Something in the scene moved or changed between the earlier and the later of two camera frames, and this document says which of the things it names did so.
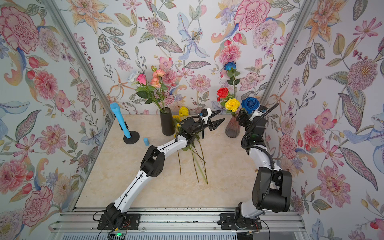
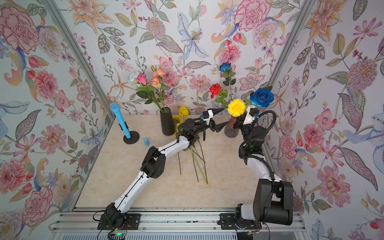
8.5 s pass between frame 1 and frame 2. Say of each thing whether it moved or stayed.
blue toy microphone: stayed
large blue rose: moved
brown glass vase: stayed
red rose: moved
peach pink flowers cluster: stayed
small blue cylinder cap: stayed
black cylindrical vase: stayed
